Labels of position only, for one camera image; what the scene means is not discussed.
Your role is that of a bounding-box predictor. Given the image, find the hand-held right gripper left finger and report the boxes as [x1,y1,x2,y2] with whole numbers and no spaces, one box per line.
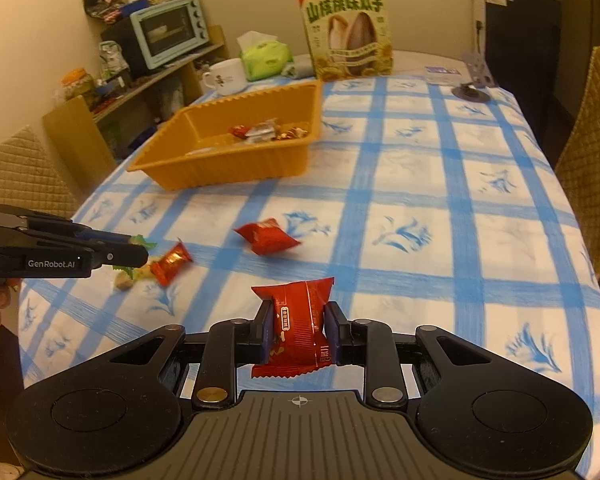
[104,300,277,411]

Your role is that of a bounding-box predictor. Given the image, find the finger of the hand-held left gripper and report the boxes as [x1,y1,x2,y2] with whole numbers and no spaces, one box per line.
[10,210,133,243]
[72,239,150,270]

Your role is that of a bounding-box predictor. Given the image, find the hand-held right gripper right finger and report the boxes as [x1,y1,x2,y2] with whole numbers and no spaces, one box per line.
[324,301,497,412]

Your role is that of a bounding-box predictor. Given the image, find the red snack packet pale label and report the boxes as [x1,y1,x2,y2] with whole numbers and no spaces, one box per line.
[250,276,337,380]

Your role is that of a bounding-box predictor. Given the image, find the red pillow snack packet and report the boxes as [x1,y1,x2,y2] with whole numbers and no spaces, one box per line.
[233,218,302,257]

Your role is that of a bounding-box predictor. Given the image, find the orange plastic tray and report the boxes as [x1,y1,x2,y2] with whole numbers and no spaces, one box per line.
[126,80,324,191]

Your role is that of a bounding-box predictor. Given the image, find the tan quilted chair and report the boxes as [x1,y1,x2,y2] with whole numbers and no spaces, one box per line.
[555,46,600,281]
[0,126,81,221]

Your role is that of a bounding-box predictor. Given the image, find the jar with orange lid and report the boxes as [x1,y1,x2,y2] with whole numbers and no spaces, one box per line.
[62,67,96,101]

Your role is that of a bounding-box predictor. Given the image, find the blue checked tablecloth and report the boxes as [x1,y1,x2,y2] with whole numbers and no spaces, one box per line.
[17,74,600,480]

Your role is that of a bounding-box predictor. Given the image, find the green white snack bags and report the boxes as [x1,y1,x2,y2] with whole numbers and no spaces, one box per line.
[99,41,131,81]

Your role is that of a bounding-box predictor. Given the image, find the wooden shelf cabinet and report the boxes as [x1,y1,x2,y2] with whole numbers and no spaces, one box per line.
[42,25,228,161]

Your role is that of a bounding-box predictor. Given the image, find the white mug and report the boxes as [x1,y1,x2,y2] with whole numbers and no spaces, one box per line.
[201,58,246,92]

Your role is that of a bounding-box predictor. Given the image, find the mint toaster oven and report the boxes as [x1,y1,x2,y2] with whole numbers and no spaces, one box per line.
[100,0,212,78]

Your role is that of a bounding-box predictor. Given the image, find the dark red snack bags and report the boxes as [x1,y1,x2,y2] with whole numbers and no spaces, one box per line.
[82,0,131,23]

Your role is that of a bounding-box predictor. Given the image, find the green tissue pack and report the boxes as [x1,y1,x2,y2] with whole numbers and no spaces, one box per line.
[236,31,295,82]

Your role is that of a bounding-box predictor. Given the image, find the grey cloth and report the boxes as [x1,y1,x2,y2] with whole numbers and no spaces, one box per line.
[282,57,317,81]

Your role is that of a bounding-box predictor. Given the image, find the black round disc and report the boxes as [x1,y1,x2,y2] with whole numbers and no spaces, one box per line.
[452,84,491,102]

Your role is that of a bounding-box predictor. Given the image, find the blue printed card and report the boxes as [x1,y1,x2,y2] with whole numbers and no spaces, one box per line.
[424,65,463,86]

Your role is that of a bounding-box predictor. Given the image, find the sunflower seed bag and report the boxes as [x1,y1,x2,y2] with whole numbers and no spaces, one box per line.
[295,0,395,81]

